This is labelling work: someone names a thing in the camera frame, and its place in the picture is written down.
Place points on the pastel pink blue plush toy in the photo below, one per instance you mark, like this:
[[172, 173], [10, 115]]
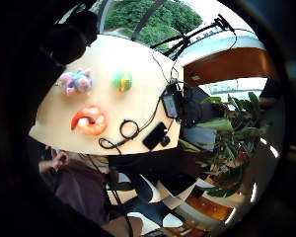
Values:
[[76, 81]]

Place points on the green yellow striped ball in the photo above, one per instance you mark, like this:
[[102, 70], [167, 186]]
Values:
[[122, 80]]

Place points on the black tripod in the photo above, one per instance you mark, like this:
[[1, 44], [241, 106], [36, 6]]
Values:
[[187, 38]]

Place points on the black flat phone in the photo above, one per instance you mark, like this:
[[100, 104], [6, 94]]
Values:
[[153, 135]]

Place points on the small black round device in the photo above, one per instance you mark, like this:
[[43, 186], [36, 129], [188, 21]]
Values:
[[165, 141]]

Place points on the black bag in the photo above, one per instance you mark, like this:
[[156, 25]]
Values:
[[197, 107]]

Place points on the the person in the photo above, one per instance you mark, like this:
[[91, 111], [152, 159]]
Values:
[[80, 191]]

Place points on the green leafy potted plant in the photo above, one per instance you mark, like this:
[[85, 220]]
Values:
[[233, 144]]

